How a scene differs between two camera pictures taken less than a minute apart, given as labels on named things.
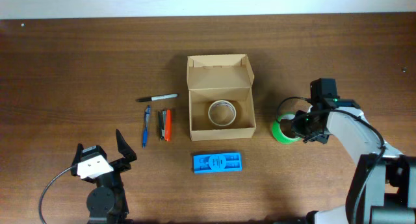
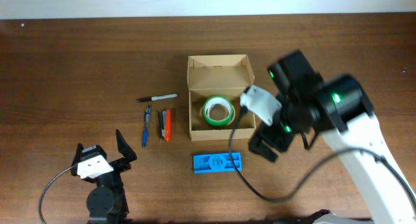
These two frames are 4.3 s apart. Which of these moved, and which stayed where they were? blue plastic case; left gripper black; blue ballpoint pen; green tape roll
Moved: green tape roll
Stayed: left gripper black; blue ballpoint pen; blue plastic case
